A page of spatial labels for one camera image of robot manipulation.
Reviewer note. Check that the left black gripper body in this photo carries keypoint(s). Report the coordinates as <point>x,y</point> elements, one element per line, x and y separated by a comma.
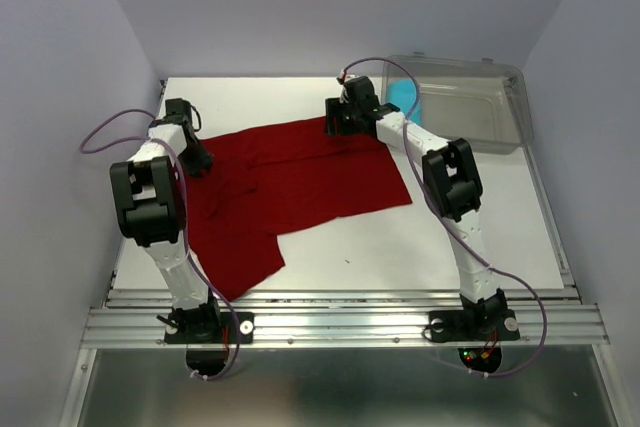
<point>197,140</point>

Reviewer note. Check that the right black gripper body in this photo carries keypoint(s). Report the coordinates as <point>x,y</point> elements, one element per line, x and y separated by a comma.
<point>344,117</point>

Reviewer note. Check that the red t shirt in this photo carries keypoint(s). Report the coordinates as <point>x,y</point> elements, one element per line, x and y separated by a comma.
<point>277,179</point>

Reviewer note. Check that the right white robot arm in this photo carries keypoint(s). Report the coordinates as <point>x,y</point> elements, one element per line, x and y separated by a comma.
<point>448,175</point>

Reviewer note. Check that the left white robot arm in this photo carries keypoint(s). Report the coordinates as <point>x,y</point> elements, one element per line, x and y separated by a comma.
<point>150,209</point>

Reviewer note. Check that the rolled light blue t shirt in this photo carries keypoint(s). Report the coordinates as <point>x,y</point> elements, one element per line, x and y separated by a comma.
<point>401,93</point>

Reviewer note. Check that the clear plastic bin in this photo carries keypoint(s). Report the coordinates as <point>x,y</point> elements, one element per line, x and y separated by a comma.
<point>484,102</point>

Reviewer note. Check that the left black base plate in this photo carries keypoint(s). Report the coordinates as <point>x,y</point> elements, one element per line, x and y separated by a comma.
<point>235,327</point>

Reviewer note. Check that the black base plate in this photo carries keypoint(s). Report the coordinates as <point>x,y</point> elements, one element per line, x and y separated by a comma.
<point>446,326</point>
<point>235,327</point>

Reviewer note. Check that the aluminium mounting rail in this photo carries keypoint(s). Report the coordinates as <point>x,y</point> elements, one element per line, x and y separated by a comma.
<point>325,319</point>

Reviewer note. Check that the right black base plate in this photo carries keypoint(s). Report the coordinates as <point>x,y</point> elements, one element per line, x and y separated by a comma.
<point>446,326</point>

